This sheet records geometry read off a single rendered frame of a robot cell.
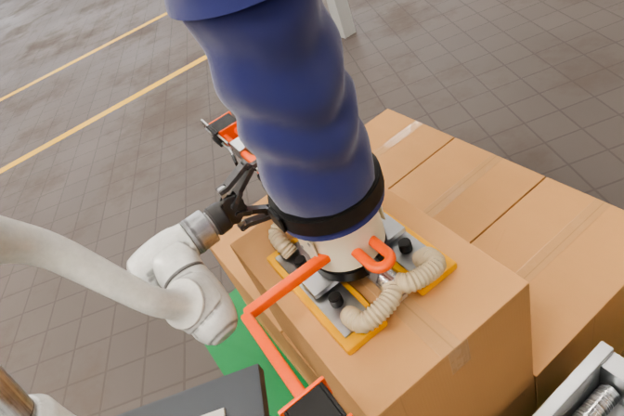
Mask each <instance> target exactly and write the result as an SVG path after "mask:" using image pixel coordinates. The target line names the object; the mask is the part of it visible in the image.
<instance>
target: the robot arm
mask: <svg viewBox="0 0 624 416"><path fill-rule="evenodd" d="M254 171H255V172H256V173H257V172H258V168H257V160H256V159H255V160H254V161H252V162H247V161H245V160H244V159H242V160H241V161H240V162H239V164H238V165H237V166H236V167H235V169H234V170H233V171H232V172H231V174H230V175H229V176H228V177H227V179H226V180H225V181H224V182H223V183H222V184H221V185H220V186H218V187H217V188H216V189H215V190H216V191H217V192H218V193H219V194H220V196H221V199H220V200H219V201H217V202H214V203H212V204H211V205H209V206H208V207H206V208H205V209H204V211H203V213H202V212H201V211H199V210H198V211H196V212H195V213H193V214H191V215H190V216H188V217H187V218H186V219H184V220H182V221H181V222H180V224H179V223H178V224H176V225H175V226H172V227H169V228H166V229H165V230H163V231H161V232H159V233H158V234H156V235H155V236H153V237H152V238H151V239H149V240H148V241H147V242H145V243H144V244H143V245H142V246H141V247H140V248H138V249H137V250H136V251H135V252H134V253H133V254H132V255H131V257H130V258H129V259H128V260H127V263H126V269H127V270H125V269H123V268H121V267H119V266H117V265H115V264H113V263H112V262H111V261H109V260H107V259H105V258H104V257H102V256H100V255H98V254H96V253H94V252H92V251H90V250H88V249H87V248H85V247H84V246H82V245H80V244H79V243H77V242H75V241H73V240H70V239H68V238H66V237H63V236H61V235H59V234H58V233H55V232H53V231H50V230H48V229H45V228H42V227H38V226H35V225H32V224H28V223H25V222H21V221H19V220H15V219H12V218H8V217H5V216H2V215H0V265H3V264H25V265H31V266H35V267H40V268H43V269H46V270H49V271H51V272H54V273H56V274H59V275H60V276H62V277H64V278H66V279H69V280H72V281H74V282H76V283H78V284H80V285H83V286H85V287H86V288H88V289H90V290H92V291H95V292H97V293H100V294H102V295H104V296H107V297H109V298H110V299H112V300H114V301H116V302H118V303H121V304H123V305H125V306H128V307H130V308H133V309H135V310H136V311H139V312H141V313H144V314H146V315H149V316H153V317H155V318H160V319H166V320H167V322H168V323H169V324H170V325H171V326H172V327H174V328H176V329H180V330H182V331H184V332H186V333H188V334H192V335H193V337H194V338H195V339H196V340H198V341H199V342H201V343H203V344H205V345H220V344H221V343H223V342H224V341H225V340H226V339H227V338H228V337H229V336H230V335H231V334H232V333H233V332H234V331H235V330H236V328H237V322H238V314H237V310H236V308H235V306H234V304H233V302H232V300H231V298H230V296H229V295H228V293H227V291H226V290H225V288H224V287H223V285H222V284H221V283H220V281H219V280H218V279H217V278H216V277H215V275H214V274H213V273H212V272H211V271H210V270H209V269H208V268H207V267H206V266H205V265H204V263H203V262H202V260H201V258H200V255H201V254H202V253H205V252H206V251H207V250H208V249H209V248H211V247H212V246H213V245H215V244H216V243H218V242H219V241H220V238H219V236H218V235H219V234H220V235H224V234H225V233H226V232H228V231H229V230H231V229H232V228H233V225H235V224H237V227H238V228H239V229H240V230H241V231H245V230H246V229H247V228H249V227H252V226H255V225H257V224H260V223H263V222H266V221H268V220H270V219H271V217H270V215H269V213H268V211H267V208H270V206H269V204H268V203H267V204H259V205H250V206H247V205H246V204H245V203H244V201H243V198H242V196H243V191H244V190H245V188H246V186H247V184H248V182H249V180H250V179H251V177H252V175H253V173H254ZM237 181H238V182H237ZM236 183H237V184H236ZM235 184H236V186H235V188H233V186H234V185H235ZM231 189H232V190H231ZM230 190H231V192H230V193H229V195H227V194H228V192H229V191H230ZM249 215H253V216H250V217H248V218H245V219H242V218H243V217H244V216H249ZM160 287H161V288H160ZM0 416H76V415H74V414H73V413H71V412H70V411H68V410H67V409H65V408H64V407H62V406H61V405H60V404H59V403H58V402H57V401H56V400H55V399H53V398H52V397H51V396H48V395H45V394H31V395H28V394H27V393H26V392H25V391H24V390H23V389H22V388H21V387H20V386H19V385H18V383H17V382H16V381H15V380H14V379H13V378H12V377H11V376H10V375H9V374H8V373H7V371H6V370H5V369H4V368H3V367H2V366H1V365H0Z"/></svg>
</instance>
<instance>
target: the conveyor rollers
mask: <svg viewBox="0 0 624 416"><path fill-rule="evenodd" d="M620 399H621V398H620V395H619V393H618V392H617V391H616V390H615V389H614V388H613V387H612V386H610V385H609V384H607V383H599V384H598V386H597V387H596V388H595V389H594V390H593V391H592V392H591V393H590V395H589V396H588V397H587V398H586V399H585V400H584V401H583V402H582V403H581V405H580V406H579V407H578V408H577V409H576V410H575V411H574V412H573V414H572V415H571V416H607V415H608V414H609V412H610V411H611V410H612V409H613V408H614V407H615V406H616V404H617V403H618V402H619V401H620Z"/></svg>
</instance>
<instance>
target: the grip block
mask: <svg viewBox="0 0 624 416"><path fill-rule="evenodd" d="M278 414H279V416H353V414H352V413H349V414H348V415H347V414H346V413H345V411H344V410H343V408H342V407H341V406H340V404H339V403H338V402H337V400H336V399H335V398H334V397H333V395H332V390H331V389H330V387H329V385H328V384H327V382H326V380H325V378H324V377H323V376H320V377H319V378H318V379H317V380H316V381H315V382H313V383H312V384H311V385H309V386H308V387H307V388H306V389H305V390H304V391H303V392H301V393H300V394H299V395H298V396H296V397H295V398H294V399H293V400H291V401H290V402H289V403H288V404H287V405H285V406H284V407H283V408H282V409H280V410H279V411H278Z"/></svg>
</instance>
